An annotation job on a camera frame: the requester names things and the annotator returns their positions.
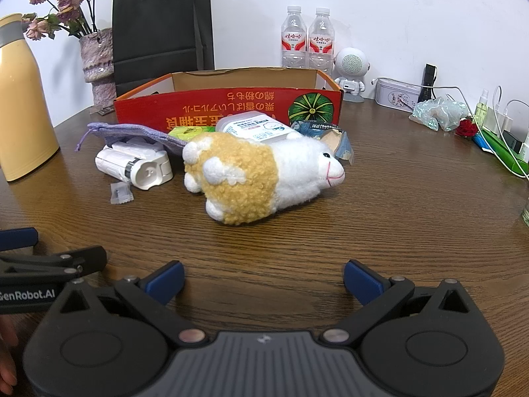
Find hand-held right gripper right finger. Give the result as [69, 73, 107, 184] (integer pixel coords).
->
[317, 259, 481, 346]

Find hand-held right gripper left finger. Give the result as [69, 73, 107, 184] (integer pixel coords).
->
[50, 260, 209, 346]

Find white and tan plush sheep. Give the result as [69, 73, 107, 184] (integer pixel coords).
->
[182, 133, 346, 226]

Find pale green plastic bag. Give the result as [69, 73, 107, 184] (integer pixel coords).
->
[409, 97, 470, 132]

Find white tin box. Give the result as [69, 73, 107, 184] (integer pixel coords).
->
[374, 77, 422, 110]

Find purple drawstring pouch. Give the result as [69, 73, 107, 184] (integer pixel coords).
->
[75, 122, 191, 158]

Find green flat package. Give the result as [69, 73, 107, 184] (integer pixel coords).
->
[471, 128, 529, 179]

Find small spray bottle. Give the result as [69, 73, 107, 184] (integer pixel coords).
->
[473, 89, 491, 130]

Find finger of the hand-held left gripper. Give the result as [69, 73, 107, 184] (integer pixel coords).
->
[0, 227, 39, 254]
[0, 246, 107, 285]

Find person's left hand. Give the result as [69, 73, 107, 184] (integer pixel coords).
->
[0, 315, 20, 390]

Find small clear sachet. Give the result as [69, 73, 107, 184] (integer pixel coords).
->
[109, 181, 135, 206]

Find mottled pink vase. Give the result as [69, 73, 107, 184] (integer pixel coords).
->
[79, 28, 117, 108]

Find white charging cable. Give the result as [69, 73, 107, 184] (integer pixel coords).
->
[430, 86, 529, 177]

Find yellow thermos jug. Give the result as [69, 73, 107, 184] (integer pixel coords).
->
[0, 13, 62, 183]

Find clear water bottle red label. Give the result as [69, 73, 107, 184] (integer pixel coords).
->
[281, 5, 309, 69]
[308, 7, 335, 77]

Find white charger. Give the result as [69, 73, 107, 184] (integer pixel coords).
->
[486, 105, 515, 140]

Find white wet wipes pack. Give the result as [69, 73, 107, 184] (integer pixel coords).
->
[216, 112, 305, 144]

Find red cardboard box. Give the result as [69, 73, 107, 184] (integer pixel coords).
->
[113, 66, 344, 135]

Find black paper bag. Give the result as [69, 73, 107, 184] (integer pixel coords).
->
[111, 0, 216, 98]

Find white robot speaker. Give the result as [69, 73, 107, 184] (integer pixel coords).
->
[332, 47, 373, 104]

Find blue snack packet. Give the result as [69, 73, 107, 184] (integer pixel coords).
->
[289, 120, 355, 166]

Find small red rose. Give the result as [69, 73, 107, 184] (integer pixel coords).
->
[455, 118, 478, 138]

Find white plastic device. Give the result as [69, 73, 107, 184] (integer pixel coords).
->
[95, 141, 173, 191]

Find black flashlight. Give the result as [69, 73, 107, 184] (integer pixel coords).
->
[419, 64, 438, 102]

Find green tissue pack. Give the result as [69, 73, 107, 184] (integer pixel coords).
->
[167, 126, 216, 141]

